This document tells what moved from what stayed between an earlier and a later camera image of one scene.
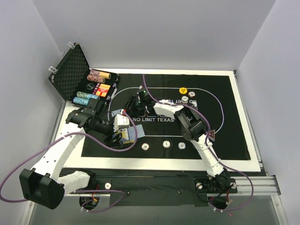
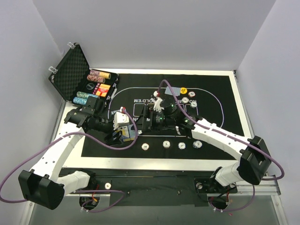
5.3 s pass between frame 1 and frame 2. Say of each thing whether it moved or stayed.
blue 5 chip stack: stayed
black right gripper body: moved
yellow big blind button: stayed
